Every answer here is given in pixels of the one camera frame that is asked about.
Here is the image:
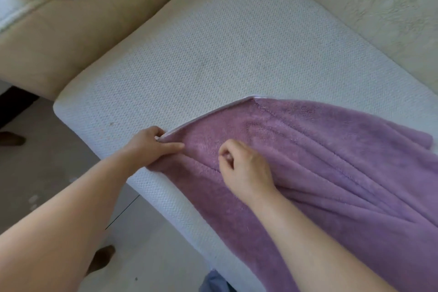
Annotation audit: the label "person's right hand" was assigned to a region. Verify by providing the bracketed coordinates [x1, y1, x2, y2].
[218, 138, 279, 201]

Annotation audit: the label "person's left hand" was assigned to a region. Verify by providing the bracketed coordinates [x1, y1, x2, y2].
[125, 126, 185, 169]

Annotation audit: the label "purple fleece towel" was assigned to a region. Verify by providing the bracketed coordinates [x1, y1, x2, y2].
[145, 96, 438, 292]

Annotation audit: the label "person's left forearm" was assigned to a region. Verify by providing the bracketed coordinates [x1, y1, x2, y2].
[0, 152, 138, 292]

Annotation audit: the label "person's right forearm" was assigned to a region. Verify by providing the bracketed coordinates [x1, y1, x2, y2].
[247, 188, 399, 292]

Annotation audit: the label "white textured seat cushion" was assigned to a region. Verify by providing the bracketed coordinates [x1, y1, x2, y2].
[53, 0, 438, 292]

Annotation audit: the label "person's blue trousers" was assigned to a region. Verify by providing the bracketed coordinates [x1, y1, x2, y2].
[198, 269, 237, 292]

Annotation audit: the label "brown wooden furniture foot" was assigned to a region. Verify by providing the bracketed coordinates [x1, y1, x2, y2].
[85, 245, 116, 276]

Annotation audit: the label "beige sofa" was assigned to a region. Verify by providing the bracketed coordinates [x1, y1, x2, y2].
[0, 0, 438, 102]

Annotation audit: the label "white bed sheet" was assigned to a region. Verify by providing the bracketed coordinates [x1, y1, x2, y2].
[0, 0, 52, 33]

